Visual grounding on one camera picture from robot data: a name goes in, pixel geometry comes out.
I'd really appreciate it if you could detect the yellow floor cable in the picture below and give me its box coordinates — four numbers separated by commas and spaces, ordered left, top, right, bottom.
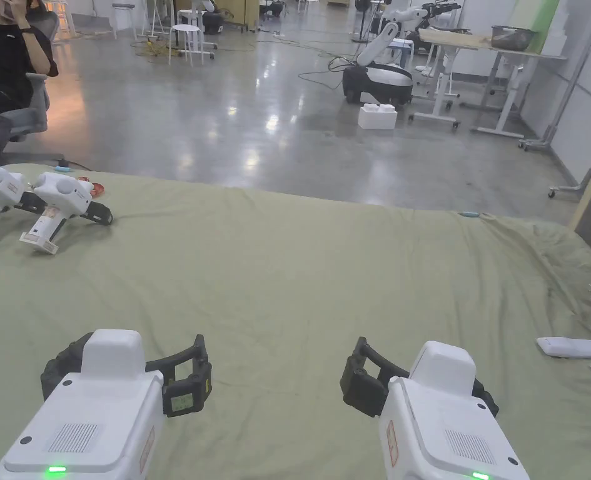
129, 34, 257, 65

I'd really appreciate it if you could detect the grey top stool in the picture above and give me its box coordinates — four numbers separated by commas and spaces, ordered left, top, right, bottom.
110, 2, 139, 41

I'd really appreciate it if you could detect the red round wrapper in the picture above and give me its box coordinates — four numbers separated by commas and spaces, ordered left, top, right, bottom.
74, 174, 108, 198

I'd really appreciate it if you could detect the grey office chair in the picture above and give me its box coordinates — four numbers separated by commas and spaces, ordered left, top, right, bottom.
0, 9, 67, 156

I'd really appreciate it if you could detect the white round stool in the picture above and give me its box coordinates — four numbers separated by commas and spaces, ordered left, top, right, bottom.
168, 23, 206, 69

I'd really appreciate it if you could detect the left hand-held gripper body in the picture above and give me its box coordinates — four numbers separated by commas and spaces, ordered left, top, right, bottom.
0, 329, 166, 480

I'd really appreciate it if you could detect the white foam box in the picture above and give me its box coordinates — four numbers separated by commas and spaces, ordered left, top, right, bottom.
358, 102, 400, 131

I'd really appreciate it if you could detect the black floor cable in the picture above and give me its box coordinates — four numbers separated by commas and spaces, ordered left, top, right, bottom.
297, 42, 362, 92

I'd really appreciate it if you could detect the white flat remote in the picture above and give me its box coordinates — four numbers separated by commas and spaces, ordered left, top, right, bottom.
535, 336, 591, 359

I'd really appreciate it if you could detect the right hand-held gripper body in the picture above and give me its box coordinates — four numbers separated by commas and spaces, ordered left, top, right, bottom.
378, 341, 532, 480

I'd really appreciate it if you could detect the bed with pale green sheet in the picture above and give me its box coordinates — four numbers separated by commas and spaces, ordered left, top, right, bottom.
0, 162, 591, 480

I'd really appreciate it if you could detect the white desk with metal bowl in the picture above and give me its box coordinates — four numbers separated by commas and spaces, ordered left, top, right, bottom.
408, 24, 569, 139

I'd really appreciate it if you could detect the white wheeled robot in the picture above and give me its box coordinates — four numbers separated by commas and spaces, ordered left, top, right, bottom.
342, 4, 457, 107

